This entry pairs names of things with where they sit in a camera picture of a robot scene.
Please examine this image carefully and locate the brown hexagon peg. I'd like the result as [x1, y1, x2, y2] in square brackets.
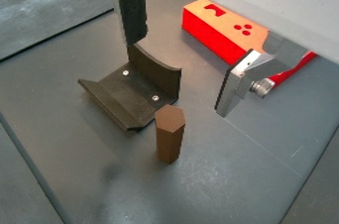
[155, 105, 186, 164]

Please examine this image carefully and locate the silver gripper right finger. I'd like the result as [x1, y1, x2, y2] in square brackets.
[215, 32, 307, 117]

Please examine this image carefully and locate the black peg holder stand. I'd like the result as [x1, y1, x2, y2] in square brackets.
[79, 45, 182, 131]

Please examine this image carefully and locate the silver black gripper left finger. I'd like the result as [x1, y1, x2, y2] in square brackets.
[114, 0, 147, 46]

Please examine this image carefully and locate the red shape-sorting board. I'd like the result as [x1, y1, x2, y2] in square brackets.
[182, 0, 319, 89]

